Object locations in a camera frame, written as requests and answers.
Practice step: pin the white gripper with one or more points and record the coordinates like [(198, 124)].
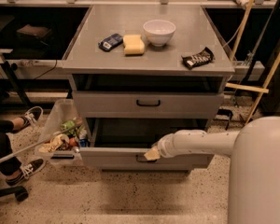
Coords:
[(165, 146)]

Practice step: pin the grey drawer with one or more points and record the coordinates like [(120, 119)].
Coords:
[(120, 145), (137, 105)]

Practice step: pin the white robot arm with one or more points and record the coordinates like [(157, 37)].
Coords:
[(254, 182)]

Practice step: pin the grey drawer cabinet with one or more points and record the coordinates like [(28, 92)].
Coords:
[(157, 70)]

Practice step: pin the grey top drawer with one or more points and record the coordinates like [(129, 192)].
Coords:
[(137, 105)]

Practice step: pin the blue soda can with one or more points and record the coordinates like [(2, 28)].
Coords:
[(83, 142)]

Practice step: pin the green snack bag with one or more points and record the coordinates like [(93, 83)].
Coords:
[(68, 128)]

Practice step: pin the clear plastic bin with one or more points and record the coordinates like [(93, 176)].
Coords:
[(63, 135)]

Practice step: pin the yellow sponge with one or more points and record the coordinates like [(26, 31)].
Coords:
[(133, 45)]

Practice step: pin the black candy bar wrapper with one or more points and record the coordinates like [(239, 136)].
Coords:
[(203, 57)]

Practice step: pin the blue snack packet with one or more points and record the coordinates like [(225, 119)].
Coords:
[(110, 42)]

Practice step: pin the white bowl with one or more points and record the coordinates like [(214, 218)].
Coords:
[(159, 32)]

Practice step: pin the upper black white sneaker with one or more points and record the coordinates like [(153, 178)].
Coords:
[(29, 118)]

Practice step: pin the black white sneaker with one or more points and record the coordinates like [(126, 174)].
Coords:
[(29, 118), (26, 171)]

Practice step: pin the lower black white sneaker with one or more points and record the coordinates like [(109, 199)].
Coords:
[(26, 171)]

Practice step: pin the black chair base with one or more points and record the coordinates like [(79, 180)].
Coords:
[(19, 192)]

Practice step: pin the metal pole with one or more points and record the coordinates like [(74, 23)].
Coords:
[(15, 153)]

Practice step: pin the brown box on shelf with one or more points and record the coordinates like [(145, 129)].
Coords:
[(30, 32)]

